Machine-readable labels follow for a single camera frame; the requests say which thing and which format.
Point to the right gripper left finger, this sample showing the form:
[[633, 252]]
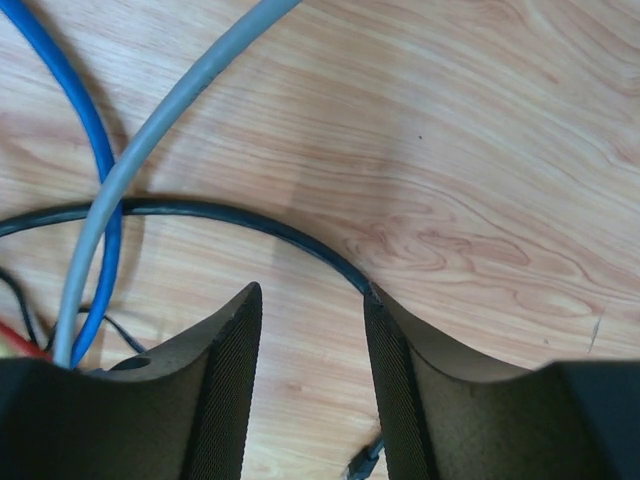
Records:
[[177, 411]]

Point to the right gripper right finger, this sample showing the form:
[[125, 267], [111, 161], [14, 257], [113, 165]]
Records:
[[448, 411]]

